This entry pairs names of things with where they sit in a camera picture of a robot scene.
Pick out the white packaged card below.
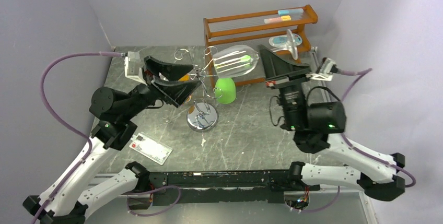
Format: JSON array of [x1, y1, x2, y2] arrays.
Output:
[[129, 132, 173, 166]]

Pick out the orange plastic wine glass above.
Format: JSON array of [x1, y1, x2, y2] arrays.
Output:
[[179, 74, 194, 104]]

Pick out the orange wooden shelf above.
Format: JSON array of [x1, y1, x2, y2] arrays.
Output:
[[203, 4, 318, 87]]

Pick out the green plastic wine glass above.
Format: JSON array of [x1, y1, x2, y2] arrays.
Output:
[[214, 54, 252, 104]]

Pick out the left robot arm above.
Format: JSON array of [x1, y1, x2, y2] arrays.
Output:
[[23, 52, 200, 223]]

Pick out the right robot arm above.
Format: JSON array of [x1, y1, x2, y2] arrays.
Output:
[[258, 45, 406, 202]]

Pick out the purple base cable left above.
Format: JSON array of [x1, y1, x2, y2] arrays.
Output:
[[126, 185, 182, 217]]

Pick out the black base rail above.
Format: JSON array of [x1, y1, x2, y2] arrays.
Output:
[[127, 169, 320, 206]]

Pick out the white blue blister pack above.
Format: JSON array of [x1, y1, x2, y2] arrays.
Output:
[[269, 33, 302, 47]]

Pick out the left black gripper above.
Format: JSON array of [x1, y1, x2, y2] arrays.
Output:
[[123, 57, 203, 121]]

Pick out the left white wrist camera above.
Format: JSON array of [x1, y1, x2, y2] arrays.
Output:
[[124, 51, 147, 85]]

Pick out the chrome wine glass rack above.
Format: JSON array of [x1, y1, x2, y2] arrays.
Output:
[[174, 49, 219, 133]]

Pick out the clear wine glass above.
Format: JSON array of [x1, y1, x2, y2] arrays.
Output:
[[211, 29, 299, 79]]

